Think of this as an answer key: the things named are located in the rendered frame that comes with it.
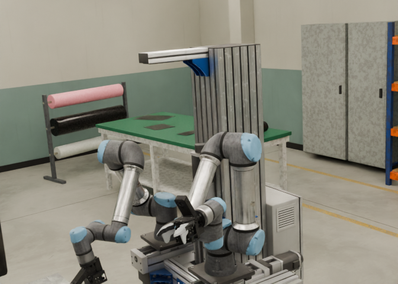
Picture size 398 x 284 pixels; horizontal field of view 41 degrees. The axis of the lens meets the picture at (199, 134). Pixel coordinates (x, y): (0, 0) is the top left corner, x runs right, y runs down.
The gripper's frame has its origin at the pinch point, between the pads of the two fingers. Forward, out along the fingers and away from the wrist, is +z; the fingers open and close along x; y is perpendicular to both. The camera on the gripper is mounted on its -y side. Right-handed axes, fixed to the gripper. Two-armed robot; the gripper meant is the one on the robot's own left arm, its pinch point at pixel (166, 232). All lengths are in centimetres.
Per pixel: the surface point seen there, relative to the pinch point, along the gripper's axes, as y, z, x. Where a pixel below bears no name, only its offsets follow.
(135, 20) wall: -141, -621, 484
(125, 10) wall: -159, -604, 488
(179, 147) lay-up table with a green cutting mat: 34, -316, 218
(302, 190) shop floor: 128, -464, 151
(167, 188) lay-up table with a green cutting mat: 86, -341, 264
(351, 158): 118, -578, 122
